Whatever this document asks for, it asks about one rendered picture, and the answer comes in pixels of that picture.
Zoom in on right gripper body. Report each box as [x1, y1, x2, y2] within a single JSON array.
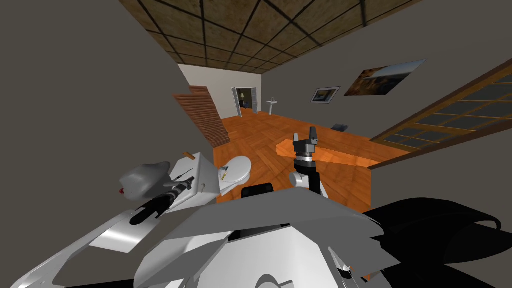
[[293, 137, 319, 158]]

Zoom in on orange wooden low block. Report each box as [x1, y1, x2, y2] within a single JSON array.
[[275, 138, 382, 169]]

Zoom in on white toilet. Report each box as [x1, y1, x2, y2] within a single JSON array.
[[169, 151, 253, 210]]

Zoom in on white double door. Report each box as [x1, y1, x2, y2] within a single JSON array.
[[231, 86, 259, 118]]

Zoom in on brown slatted panel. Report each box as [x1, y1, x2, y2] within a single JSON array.
[[172, 85, 232, 149]]

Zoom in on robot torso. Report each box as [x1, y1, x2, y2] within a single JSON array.
[[9, 183, 402, 288]]

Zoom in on wooden framed window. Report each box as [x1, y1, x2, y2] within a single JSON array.
[[369, 57, 512, 171]]

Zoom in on small framed wall picture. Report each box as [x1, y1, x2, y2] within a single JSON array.
[[310, 85, 342, 105]]

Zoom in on large landscape wall picture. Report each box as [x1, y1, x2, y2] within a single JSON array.
[[343, 58, 429, 97]]

